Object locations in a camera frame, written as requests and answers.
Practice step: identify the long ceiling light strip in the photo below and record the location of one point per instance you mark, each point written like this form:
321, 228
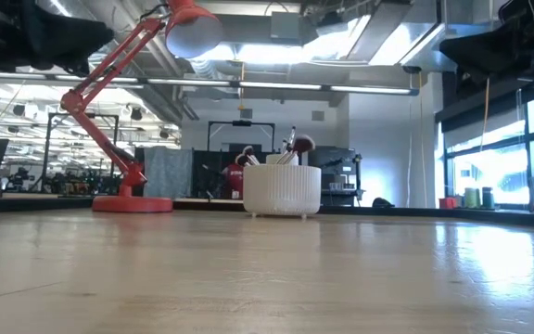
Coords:
276, 85

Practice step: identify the black dome object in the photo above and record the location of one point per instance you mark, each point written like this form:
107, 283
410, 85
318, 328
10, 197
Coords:
382, 202

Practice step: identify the grey fabric panel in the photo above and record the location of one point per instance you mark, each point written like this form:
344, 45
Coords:
167, 172

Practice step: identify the person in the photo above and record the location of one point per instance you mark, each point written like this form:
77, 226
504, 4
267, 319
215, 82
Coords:
234, 180

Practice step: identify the small red box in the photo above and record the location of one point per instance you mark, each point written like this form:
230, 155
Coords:
448, 203

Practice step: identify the dark round-head makeup brush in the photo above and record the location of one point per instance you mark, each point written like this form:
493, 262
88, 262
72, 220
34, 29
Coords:
248, 152

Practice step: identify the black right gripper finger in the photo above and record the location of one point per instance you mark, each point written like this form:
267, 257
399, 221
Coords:
471, 51

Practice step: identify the teal spool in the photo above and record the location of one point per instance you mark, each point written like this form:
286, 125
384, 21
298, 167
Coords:
487, 198

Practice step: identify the black equipment cabinet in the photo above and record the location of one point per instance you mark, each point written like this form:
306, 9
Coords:
336, 174

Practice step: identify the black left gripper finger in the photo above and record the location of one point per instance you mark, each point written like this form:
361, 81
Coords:
72, 39

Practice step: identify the black rig frame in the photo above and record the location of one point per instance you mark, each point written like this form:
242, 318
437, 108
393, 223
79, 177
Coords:
81, 116
241, 123

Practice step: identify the fan makeup brush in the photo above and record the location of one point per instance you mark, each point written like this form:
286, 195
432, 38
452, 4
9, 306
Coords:
242, 160

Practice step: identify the long thin makeup brush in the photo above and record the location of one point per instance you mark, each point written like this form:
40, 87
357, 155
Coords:
290, 138

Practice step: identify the large angled makeup brush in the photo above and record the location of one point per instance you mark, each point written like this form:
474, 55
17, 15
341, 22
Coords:
302, 145

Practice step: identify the black aluminium table frame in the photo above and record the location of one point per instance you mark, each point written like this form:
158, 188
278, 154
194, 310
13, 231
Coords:
434, 212

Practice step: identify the green spool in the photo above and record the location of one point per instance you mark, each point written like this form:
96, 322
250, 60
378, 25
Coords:
471, 198

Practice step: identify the red desk lamp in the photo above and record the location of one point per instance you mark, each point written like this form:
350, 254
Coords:
123, 153

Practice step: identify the white ribbed round organizer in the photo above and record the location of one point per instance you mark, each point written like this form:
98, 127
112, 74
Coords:
282, 190

